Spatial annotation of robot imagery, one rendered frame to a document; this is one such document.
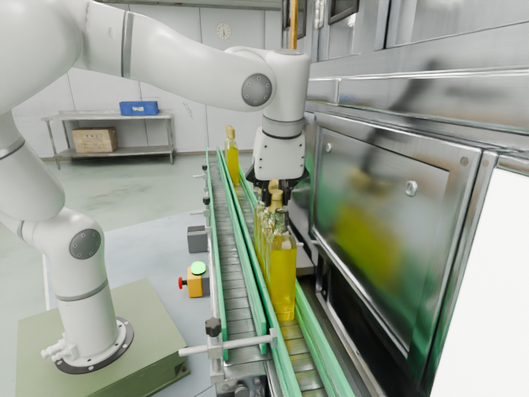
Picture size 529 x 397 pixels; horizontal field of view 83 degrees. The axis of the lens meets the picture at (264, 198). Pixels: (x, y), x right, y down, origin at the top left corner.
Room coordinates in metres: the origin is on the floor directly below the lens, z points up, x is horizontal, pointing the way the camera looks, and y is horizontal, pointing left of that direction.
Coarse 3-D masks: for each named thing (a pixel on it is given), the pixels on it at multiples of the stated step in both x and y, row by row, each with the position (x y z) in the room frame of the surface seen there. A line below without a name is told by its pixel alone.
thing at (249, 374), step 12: (228, 372) 0.40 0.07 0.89; (240, 372) 0.40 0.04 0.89; (252, 372) 0.40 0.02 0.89; (264, 372) 0.40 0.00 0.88; (216, 384) 0.38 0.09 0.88; (228, 384) 0.39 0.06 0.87; (240, 384) 0.39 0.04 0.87; (252, 384) 0.40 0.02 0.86; (264, 384) 0.40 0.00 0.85; (216, 396) 0.38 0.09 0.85; (228, 396) 0.39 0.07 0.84; (240, 396) 0.39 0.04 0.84; (252, 396) 0.40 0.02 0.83; (264, 396) 0.40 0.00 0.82
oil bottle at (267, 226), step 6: (264, 222) 0.62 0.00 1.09; (270, 222) 0.60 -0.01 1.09; (264, 228) 0.60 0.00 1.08; (270, 228) 0.59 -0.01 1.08; (264, 234) 0.59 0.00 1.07; (264, 240) 0.59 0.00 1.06; (264, 246) 0.59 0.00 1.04; (264, 252) 0.59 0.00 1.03; (264, 258) 0.59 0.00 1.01; (264, 264) 0.59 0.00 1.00; (264, 270) 0.59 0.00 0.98; (264, 276) 0.59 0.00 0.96; (264, 282) 0.59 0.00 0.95
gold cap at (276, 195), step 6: (270, 192) 0.61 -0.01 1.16; (276, 192) 0.61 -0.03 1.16; (282, 192) 0.61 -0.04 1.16; (270, 198) 0.60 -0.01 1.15; (276, 198) 0.60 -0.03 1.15; (282, 198) 0.61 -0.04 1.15; (270, 204) 0.60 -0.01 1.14; (276, 204) 0.60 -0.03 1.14; (282, 204) 0.60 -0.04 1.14; (270, 210) 0.60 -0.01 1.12
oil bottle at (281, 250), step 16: (272, 240) 0.54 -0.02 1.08; (288, 240) 0.54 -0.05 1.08; (272, 256) 0.53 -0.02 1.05; (288, 256) 0.53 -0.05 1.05; (272, 272) 0.53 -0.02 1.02; (288, 272) 0.53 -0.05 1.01; (272, 288) 0.53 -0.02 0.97; (288, 288) 0.53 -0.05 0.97; (272, 304) 0.53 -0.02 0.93; (288, 304) 0.53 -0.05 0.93; (288, 320) 0.53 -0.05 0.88
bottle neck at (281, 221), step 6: (276, 210) 0.55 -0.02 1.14; (282, 210) 0.57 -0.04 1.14; (288, 210) 0.56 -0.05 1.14; (276, 216) 0.55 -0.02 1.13; (282, 216) 0.54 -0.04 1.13; (288, 216) 0.55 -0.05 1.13; (276, 222) 0.55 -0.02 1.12; (282, 222) 0.54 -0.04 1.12; (288, 222) 0.55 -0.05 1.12; (276, 228) 0.55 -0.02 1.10; (282, 228) 0.54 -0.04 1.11; (282, 234) 0.54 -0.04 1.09
